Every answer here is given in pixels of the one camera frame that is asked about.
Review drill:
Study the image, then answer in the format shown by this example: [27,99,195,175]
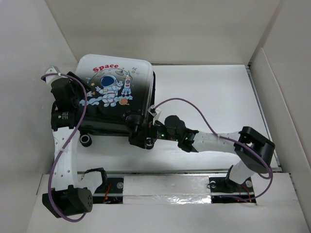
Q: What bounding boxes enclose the aluminium mounting rail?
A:
[80,169,280,197]

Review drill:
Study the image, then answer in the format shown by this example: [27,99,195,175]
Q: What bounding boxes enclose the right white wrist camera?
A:
[148,105,161,123]

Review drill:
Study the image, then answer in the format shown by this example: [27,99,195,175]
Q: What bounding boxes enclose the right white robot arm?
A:
[126,115,275,193]

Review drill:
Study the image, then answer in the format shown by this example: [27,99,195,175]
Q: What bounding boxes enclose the black white space suitcase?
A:
[75,54,156,147]

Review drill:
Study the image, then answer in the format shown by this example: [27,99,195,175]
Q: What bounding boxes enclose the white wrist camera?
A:
[45,65,61,84]
[148,105,161,123]

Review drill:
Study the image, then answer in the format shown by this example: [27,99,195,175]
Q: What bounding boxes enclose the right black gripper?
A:
[130,116,179,148]

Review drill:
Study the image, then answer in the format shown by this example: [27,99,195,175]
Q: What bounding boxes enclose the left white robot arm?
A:
[41,67,108,223]

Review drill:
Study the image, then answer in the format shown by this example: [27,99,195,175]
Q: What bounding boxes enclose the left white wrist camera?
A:
[45,65,61,84]

